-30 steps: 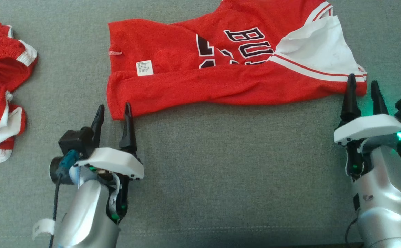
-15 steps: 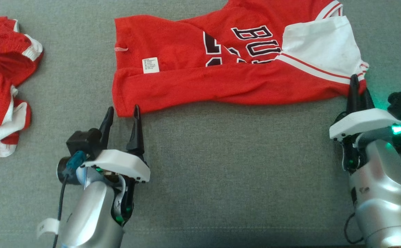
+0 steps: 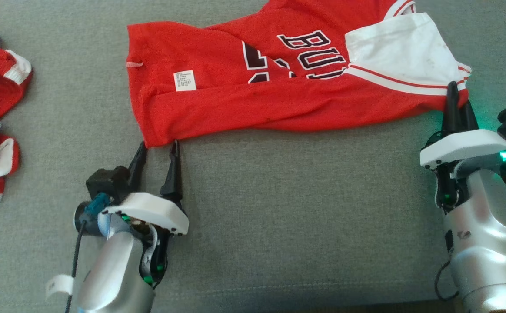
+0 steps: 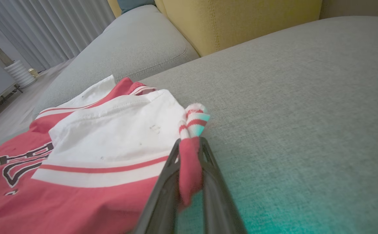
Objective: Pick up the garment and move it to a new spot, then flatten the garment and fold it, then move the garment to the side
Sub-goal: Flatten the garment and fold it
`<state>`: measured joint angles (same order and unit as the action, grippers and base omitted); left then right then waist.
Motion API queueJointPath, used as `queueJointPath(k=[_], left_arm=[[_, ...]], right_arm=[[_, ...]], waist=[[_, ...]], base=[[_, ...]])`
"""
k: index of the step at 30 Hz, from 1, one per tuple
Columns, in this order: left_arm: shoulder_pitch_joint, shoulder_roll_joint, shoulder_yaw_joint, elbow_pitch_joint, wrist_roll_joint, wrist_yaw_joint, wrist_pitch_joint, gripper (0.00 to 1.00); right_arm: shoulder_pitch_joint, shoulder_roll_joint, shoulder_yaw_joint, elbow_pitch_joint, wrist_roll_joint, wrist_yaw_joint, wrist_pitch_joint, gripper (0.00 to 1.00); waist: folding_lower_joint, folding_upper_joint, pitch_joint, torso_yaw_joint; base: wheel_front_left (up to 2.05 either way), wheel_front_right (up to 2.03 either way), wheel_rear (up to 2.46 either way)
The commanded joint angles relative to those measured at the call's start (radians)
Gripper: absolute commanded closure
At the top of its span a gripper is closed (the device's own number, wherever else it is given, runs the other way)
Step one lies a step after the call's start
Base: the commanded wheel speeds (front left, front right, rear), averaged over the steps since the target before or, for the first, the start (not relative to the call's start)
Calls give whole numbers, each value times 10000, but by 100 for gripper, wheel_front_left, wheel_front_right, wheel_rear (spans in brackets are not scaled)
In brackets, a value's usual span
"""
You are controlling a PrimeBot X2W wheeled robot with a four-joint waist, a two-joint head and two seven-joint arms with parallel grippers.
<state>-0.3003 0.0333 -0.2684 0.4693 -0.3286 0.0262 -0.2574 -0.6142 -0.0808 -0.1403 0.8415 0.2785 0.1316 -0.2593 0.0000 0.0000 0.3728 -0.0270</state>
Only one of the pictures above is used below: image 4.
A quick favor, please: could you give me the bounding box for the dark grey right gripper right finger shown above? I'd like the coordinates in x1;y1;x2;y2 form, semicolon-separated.
199;136;248;234

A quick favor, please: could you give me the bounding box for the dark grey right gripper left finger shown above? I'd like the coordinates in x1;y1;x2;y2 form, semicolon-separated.
132;138;181;234

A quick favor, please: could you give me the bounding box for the red and white jersey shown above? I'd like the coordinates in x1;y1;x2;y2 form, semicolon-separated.
0;75;211;234

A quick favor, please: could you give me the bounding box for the large grey sofa seat cushion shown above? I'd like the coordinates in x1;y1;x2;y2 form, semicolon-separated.
137;16;378;234

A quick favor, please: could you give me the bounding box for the long grey sofa seat cushion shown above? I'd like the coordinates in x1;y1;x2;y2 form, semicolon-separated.
31;5;200;121

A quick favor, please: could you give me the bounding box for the white ribbed plant pot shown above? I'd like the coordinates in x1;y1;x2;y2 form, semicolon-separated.
4;60;36;89

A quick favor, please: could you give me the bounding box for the teal throw pillow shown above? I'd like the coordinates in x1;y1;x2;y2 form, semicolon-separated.
117;0;156;14

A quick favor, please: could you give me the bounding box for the grey pleated curtain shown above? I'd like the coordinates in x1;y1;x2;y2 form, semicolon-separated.
0;0;116;73

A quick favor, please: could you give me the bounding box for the beige partition behind sofa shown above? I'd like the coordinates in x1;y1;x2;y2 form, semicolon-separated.
320;0;378;19

